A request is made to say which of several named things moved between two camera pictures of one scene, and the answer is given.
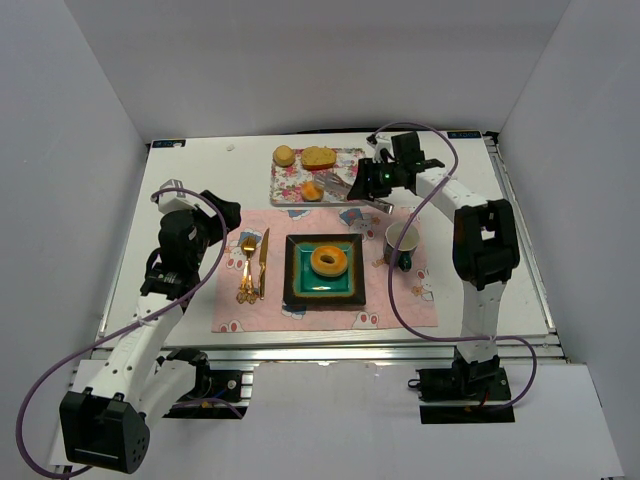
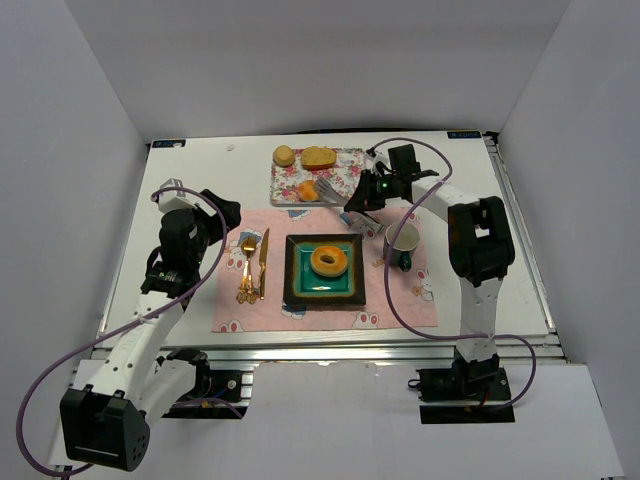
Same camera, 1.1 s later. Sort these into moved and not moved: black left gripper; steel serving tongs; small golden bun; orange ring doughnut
Moved: steel serving tongs
Not moved: small golden bun; orange ring doughnut; black left gripper
